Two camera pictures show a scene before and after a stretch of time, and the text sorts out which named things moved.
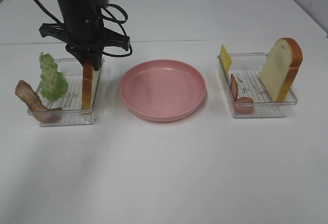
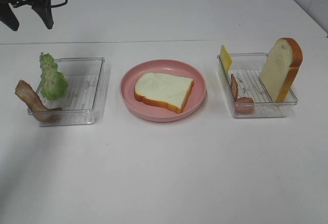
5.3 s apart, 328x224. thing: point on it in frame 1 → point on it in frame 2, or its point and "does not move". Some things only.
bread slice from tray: (89, 80) → (164, 91)
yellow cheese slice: (225, 58) does not move
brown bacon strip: (27, 95) does not move
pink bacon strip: (243, 105) does not move
